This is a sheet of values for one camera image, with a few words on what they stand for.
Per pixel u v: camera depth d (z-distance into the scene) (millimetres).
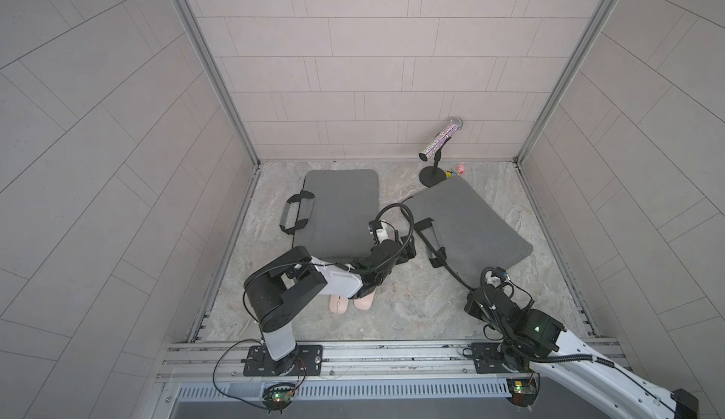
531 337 553
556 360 524
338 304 788
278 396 642
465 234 942
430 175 1108
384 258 648
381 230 786
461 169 1119
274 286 469
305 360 708
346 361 721
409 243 640
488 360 708
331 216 962
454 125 975
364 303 810
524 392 679
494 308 587
